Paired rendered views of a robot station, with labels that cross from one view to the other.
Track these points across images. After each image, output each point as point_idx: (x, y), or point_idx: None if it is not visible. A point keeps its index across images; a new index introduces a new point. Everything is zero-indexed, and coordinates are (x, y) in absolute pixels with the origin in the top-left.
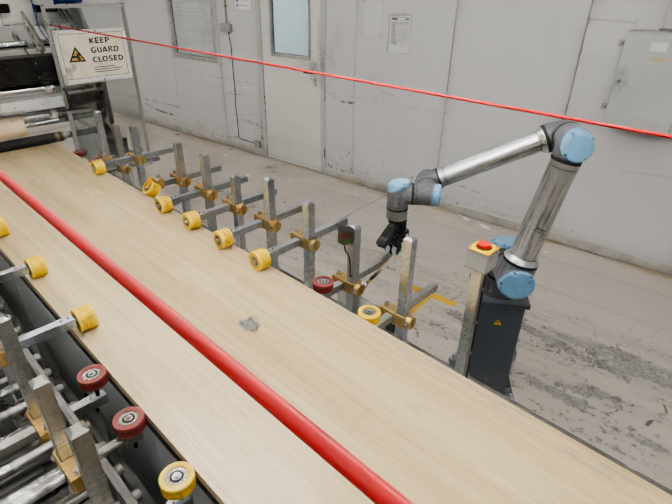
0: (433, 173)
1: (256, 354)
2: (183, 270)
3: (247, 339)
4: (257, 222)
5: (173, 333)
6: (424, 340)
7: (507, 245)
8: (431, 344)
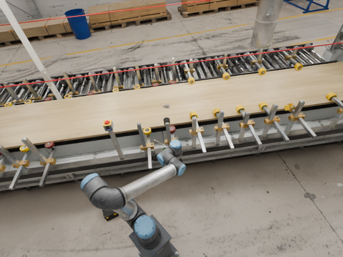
0: (172, 162)
1: (154, 104)
2: (206, 102)
3: (161, 104)
4: None
5: (175, 94)
6: (198, 254)
7: (140, 216)
8: (193, 255)
